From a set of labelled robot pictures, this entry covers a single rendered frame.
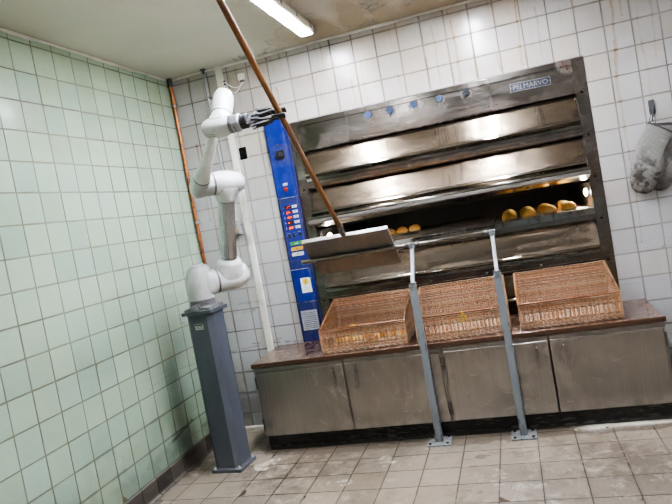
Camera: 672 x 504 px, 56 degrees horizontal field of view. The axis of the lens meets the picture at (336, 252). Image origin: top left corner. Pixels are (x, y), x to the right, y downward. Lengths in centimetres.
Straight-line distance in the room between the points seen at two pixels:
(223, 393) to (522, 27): 289
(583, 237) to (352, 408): 178
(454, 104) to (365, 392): 191
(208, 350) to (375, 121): 184
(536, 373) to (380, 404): 93
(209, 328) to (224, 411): 51
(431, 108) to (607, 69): 107
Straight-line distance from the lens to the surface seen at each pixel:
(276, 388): 408
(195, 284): 386
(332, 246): 391
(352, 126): 433
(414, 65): 429
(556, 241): 419
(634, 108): 426
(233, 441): 401
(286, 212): 440
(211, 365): 390
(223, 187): 370
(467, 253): 420
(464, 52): 427
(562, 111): 421
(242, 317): 466
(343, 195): 431
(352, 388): 393
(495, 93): 423
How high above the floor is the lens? 140
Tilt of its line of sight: 3 degrees down
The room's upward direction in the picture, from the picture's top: 10 degrees counter-clockwise
